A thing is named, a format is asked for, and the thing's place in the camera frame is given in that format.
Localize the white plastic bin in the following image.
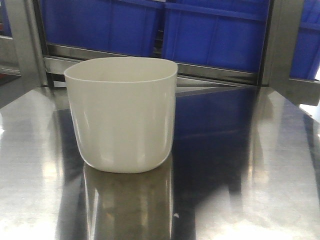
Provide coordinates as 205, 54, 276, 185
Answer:
63, 56, 178, 174

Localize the blue crate left rear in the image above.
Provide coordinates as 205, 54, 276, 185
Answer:
40, 0, 165, 57

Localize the blue crate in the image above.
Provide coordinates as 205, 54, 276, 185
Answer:
40, 0, 165, 57
290, 0, 320, 80
161, 0, 270, 73

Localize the blue crate right rear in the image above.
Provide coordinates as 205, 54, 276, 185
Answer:
161, 0, 270, 73

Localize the blue crate far right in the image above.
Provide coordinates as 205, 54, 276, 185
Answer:
290, 0, 320, 80

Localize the steel shelf frame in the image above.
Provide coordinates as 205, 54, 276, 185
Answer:
0, 0, 320, 105

